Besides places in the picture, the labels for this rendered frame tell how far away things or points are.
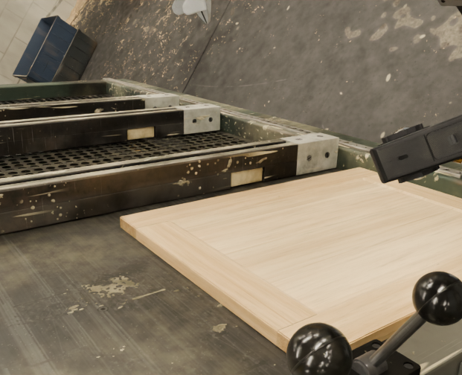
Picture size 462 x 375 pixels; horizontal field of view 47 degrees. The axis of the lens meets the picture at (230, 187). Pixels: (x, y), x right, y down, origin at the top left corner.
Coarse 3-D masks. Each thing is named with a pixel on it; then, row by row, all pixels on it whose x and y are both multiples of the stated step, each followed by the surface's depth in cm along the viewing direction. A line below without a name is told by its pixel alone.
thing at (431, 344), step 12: (432, 324) 52; (456, 324) 53; (420, 336) 50; (432, 336) 50; (444, 336) 50; (456, 336) 51; (408, 348) 48; (420, 348) 49; (432, 348) 49; (444, 348) 49; (456, 348) 49; (420, 360) 47; (432, 360) 47; (444, 360) 47; (456, 360) 48; (420, 372) 45; (432, 372) 46; (444, 372) 47; (456, 372) 49
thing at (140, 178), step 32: (128, 160) 95; (160, 160) 97; (192, 160) 96; (224, 160) 101; (256, 160) 106; (288, 160) 111; (320, 160) 116; (0, 192) 78; (32, 192) 80; (64, 192) 84; (96, 192) 87; (128, 192) 90; (160, 192) 94; (192, 192) 98; (0, 224) 79; (32, 224) 82
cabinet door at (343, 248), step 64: (256, 192) 97; (320, 192) 99; (384, 192) 100; (192, 256) 70; (256, 256) 72; (320, 256) 72; (384, 256) 73; (448, 256) 74; (256, 320) 57; (320, 320) 56; (384, 320) 57
